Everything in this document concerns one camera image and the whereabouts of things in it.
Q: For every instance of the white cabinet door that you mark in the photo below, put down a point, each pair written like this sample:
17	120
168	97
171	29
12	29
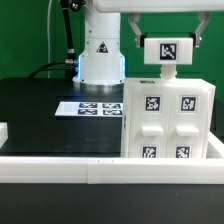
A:
149	122
187	134

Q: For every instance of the white marker base plate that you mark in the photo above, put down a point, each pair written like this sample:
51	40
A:
89	109

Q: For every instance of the white cabinet top block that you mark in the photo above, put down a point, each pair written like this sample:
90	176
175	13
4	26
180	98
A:
168	51

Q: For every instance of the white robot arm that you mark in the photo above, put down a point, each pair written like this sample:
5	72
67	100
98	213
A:
101	64

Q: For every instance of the white cabinet body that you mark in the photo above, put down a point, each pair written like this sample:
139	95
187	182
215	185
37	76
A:
168	80

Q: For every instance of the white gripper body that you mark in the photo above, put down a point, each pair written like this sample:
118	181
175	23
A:
155	6

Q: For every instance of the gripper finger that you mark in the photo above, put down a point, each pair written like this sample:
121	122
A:
204	19
133	19

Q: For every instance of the white U-shaped fence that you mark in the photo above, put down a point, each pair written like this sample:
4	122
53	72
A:
116	170

